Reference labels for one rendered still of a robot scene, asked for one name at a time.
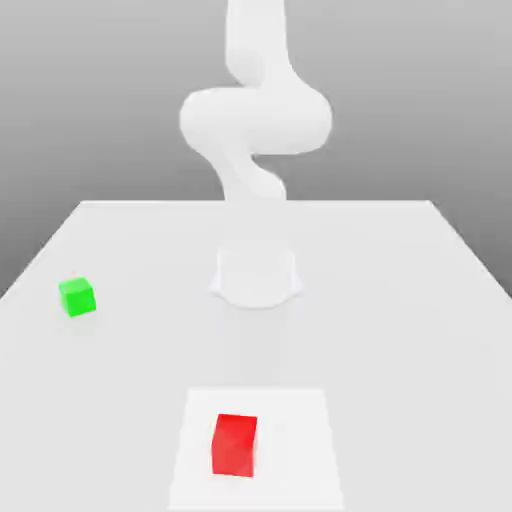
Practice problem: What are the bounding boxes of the small green cube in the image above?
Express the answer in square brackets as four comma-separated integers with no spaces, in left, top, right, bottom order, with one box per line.
[57,276,98,320]

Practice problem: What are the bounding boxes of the small red cube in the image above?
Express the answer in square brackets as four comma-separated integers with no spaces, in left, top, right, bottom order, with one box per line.
[210,412,259,479]

